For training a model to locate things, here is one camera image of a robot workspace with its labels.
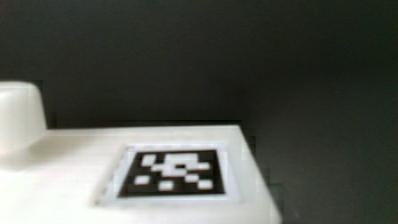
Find white front drawer tray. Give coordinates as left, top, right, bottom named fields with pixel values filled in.
left=0, top=81, right=283, bottom=224

